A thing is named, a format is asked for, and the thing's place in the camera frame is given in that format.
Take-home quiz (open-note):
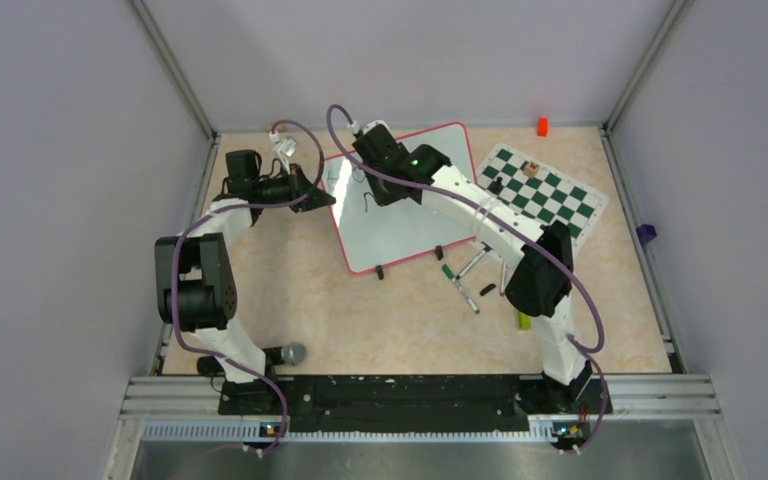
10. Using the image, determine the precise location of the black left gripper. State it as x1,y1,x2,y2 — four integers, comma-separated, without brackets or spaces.
254,164,335,214

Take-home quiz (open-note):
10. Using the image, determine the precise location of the pink framed whiteboard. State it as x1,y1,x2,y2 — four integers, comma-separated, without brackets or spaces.
322,154,472,274

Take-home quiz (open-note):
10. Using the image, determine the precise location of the black marker cap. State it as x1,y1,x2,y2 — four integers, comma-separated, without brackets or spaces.
479,283,496,296

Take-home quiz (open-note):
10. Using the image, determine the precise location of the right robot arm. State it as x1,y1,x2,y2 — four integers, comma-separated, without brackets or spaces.
349,121,592,412

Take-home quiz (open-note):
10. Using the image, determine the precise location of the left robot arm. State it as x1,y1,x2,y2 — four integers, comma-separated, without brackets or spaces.
154,150,336,414

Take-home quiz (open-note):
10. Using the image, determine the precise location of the blue capped marker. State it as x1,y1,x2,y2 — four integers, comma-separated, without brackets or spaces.
455,245,492,280

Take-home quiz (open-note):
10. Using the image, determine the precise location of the green capped marker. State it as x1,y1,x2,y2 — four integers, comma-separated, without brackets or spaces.
441,264,480,314

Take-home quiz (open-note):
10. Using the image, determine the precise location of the wooden block on chessboard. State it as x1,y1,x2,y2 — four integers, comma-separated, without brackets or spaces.
522,161,540,178

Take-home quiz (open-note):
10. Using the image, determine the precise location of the green white chessboard mat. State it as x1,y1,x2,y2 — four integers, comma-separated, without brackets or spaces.
476,143,609,254

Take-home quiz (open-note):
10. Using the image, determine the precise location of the orange block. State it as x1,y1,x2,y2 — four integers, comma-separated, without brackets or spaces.
536,116,550,137

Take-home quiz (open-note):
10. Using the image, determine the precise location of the purple capped marker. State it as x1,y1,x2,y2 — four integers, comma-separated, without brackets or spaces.
498,262,508,297

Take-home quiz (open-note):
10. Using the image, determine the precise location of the black microphone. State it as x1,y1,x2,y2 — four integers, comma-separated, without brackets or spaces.
196,342,307,377

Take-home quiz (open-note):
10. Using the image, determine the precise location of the green white lego block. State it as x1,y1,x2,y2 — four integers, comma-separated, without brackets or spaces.
517,312,532,331

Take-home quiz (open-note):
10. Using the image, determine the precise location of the purple block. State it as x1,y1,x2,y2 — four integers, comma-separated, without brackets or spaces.
635,224,658,246

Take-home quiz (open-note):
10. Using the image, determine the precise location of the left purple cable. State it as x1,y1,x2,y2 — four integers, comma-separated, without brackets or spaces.
170,119,327,452

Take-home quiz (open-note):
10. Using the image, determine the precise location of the purple cable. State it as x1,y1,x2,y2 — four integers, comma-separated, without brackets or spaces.
326,103,607,452
170,119,327,452

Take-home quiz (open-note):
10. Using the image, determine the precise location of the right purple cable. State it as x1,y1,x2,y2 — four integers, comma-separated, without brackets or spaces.
326,103,607,452

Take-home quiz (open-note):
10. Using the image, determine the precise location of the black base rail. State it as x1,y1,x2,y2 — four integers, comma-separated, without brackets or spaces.
218,374,612,434

